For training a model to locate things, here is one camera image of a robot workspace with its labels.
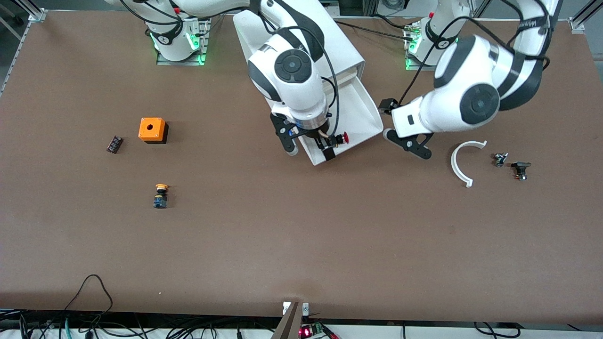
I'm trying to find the black floor cable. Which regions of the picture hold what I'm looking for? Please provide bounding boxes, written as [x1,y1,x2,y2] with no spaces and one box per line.
[473,322,522,339]

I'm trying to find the thin black looped cable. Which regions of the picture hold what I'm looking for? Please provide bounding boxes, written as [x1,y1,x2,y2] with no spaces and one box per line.
[63,274,114,325]

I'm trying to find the yellow push button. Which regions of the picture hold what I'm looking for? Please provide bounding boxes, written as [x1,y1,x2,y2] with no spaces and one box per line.
[152,184,170,210]

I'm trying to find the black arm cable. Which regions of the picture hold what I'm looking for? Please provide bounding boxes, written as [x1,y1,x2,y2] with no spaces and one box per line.
[118,0,341,132]
[398,0,552,106]

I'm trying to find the black cable on table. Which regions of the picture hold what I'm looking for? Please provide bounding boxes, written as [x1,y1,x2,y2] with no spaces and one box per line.
[334,20,415,42]

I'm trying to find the circuit board with red light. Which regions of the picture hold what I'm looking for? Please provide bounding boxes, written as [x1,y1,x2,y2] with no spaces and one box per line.
[299,322,340,339]

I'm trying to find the grey metal post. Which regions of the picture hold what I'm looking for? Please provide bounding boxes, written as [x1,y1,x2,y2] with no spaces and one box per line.
[270,301,310,339]

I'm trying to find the white drawer cabinet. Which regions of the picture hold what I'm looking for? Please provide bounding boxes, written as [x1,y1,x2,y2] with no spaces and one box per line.
[233,9,366,102]

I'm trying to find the aluminium frame profile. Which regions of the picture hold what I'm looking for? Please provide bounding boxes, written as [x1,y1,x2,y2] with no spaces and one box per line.
[19,0,48,22]
[568,0,603,33]

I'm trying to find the white half ring clamp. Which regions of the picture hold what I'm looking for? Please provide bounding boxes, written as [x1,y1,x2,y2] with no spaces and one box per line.
[451,140,488,188]

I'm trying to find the black switch component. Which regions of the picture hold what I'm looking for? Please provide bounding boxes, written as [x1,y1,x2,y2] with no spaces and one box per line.
[511,161,532,182]

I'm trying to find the orange box with hole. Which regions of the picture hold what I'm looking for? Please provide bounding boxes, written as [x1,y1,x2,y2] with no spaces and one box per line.
[138,117,169,145]

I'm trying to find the white plastic drawer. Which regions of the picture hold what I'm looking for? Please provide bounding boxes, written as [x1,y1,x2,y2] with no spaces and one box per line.
[297,75,384,166]

